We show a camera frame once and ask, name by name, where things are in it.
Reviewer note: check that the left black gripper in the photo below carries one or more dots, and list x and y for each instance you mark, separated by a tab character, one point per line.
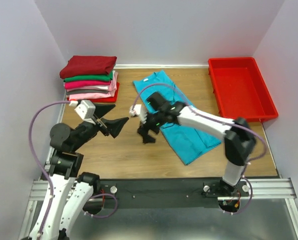
102	125

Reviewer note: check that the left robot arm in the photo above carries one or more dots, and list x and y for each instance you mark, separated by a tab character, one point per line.
68	191

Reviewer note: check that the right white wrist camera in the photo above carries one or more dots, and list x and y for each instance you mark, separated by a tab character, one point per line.
138	110

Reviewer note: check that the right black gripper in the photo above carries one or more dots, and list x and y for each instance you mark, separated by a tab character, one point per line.
147	124

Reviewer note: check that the grey folded shirt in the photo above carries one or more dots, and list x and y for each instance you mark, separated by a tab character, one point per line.
86	91

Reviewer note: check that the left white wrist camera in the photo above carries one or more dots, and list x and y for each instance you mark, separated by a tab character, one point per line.
85	109

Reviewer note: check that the magenta folded shirt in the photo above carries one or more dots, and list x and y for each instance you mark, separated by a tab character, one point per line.
85	83

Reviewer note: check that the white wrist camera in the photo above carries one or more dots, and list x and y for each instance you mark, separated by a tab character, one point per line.
85	109
138	110

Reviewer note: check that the dark red folded shirt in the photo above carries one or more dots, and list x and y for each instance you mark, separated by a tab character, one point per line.
88	65

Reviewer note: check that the green folded shirt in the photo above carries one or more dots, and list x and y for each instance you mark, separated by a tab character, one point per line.
92	77

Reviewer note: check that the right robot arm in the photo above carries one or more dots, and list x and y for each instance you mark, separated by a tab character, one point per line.
239	142

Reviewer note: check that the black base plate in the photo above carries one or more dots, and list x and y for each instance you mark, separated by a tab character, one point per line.
165	193

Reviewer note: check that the aluminium frame rail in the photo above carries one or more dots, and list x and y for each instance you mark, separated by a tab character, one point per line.
263	188

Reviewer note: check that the back aluminium rail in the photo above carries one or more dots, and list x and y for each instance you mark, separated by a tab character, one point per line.
161	66

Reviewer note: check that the red plastic bin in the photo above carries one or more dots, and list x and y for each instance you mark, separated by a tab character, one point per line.
240	90

